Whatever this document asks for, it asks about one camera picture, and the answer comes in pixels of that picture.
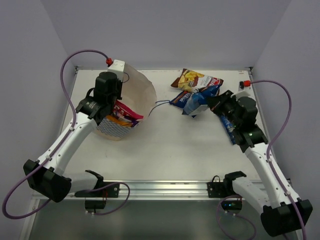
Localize purple snack packet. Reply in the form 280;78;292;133
129;120;140;128

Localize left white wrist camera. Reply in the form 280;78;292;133
107;59;125;82

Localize orange snack packet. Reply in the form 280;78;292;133
106;115;132;128

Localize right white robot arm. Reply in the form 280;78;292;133
206;90;313;239

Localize aluminium mounting rail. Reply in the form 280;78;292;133
62;180;220;200

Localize blue white snack bag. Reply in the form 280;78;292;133
219;115;236;145

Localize left black base bracket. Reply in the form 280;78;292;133
73;170;120;215

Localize dark blue chip bag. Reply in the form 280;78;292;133
169;91;192;109

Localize black base bracket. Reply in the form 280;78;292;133
73;170;120;215
206;171;247;213

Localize blue patterned paper bag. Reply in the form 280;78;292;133
94;63;157;141

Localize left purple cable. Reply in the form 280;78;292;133
1;49;131;216

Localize right black base bracket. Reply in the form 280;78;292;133
206;171;247;213

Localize brown cassava chips bag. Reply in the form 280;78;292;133
170;68;224;93

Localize blue Doritos chip bag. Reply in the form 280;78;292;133
182;84;222;118

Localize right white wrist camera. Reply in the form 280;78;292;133
231;80;251;99

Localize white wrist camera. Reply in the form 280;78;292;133
107;59;125;82
231;80;251;99

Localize pink Real snack packet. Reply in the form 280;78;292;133
113;100;144;122

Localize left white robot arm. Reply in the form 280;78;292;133
23;71;122;203

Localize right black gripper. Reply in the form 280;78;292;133
204;90;241;130

